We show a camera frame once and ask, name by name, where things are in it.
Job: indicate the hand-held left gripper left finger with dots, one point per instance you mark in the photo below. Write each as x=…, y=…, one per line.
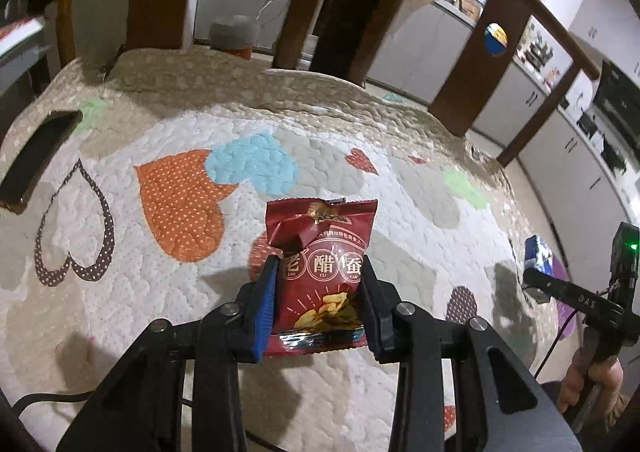
x=265, y=307

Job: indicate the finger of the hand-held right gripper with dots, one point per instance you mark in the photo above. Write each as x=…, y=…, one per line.
x=575, y=294

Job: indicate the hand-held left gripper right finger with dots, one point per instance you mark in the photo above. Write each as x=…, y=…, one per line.
x=372, y=312

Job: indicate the small blue carton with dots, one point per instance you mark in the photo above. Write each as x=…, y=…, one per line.
x=539, y=254

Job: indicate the red snack packet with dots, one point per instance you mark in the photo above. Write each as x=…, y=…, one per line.
x=320, y=272

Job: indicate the person's right hand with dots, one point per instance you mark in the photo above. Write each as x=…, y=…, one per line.
x=607, y=379

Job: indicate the heart patterned quilt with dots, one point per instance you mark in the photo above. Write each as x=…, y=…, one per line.
x=400, y=212

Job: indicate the black microwave oven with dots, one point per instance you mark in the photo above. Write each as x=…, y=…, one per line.
x=617, y=92

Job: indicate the white kitchen cabinets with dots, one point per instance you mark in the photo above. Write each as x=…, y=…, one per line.
x=505, y=102

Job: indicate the black countertop appliance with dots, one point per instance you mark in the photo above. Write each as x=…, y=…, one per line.
x=537, y=52

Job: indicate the dark wooden panel round hole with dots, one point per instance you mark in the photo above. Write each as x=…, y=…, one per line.
x=470, y=82

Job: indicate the black smartphone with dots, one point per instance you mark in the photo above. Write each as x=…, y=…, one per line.
x=35, y=157

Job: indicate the grey lidded jar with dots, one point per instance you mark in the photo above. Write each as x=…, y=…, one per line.
x=232, y=32

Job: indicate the white red box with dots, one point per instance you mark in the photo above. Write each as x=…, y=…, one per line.
x=22, y=35

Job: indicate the slanted wooden post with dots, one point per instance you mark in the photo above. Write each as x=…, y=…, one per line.
x=540, y=117

